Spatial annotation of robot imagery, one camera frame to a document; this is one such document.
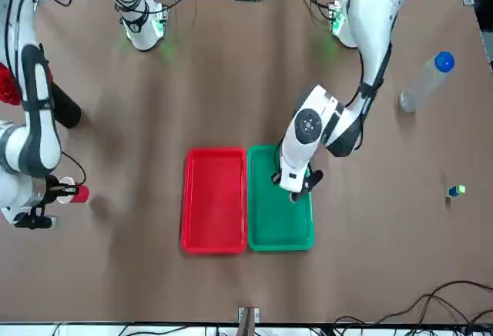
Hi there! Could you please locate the small green circuit board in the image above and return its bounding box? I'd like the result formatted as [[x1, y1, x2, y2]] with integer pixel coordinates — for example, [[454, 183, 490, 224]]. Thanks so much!
[[327, 0, 344, 33]]

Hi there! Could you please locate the red rose bouquet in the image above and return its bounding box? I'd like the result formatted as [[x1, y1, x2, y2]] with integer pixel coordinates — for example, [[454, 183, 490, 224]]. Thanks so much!
[[0, 62, 54, 106]]

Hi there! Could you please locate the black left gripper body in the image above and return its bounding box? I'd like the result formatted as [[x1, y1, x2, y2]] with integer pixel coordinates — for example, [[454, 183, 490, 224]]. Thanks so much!
[[289, 168, 324, 203]]

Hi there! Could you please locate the black cylindrical vase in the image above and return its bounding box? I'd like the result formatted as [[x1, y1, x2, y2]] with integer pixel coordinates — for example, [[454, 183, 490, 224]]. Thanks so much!
[[49, 80, 83, 129]]

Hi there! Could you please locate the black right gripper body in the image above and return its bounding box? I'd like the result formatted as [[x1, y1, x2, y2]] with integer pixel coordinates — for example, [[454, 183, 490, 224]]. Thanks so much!
[[45, 176, 59, 206]]

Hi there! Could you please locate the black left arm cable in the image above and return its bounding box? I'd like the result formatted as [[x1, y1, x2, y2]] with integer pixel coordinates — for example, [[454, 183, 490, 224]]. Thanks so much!
[[344, 41, 394, 151]]

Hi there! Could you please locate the green plastic tray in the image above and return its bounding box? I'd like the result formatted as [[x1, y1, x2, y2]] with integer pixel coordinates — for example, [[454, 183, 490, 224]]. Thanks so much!
[[246, 143, 315, 253]]

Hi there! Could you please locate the red plastic tray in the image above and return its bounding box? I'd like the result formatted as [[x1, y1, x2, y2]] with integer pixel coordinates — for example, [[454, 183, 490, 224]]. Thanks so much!
[[179, 146, 248, 255]]

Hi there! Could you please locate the clear bottle with blue cap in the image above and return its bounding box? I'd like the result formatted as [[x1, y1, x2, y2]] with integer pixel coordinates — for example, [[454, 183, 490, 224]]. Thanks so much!
[[399, 51, 456, 113]]

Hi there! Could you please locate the black table cable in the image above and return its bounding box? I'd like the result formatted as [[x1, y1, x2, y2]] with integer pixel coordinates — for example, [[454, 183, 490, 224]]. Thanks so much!
[[330, 280, 493, 326], [379, 293, 493, 328]]

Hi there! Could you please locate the red paper cup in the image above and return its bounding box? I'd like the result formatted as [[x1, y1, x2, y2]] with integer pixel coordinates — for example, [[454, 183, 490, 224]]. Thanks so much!
[[55, 176, 91, 204]]

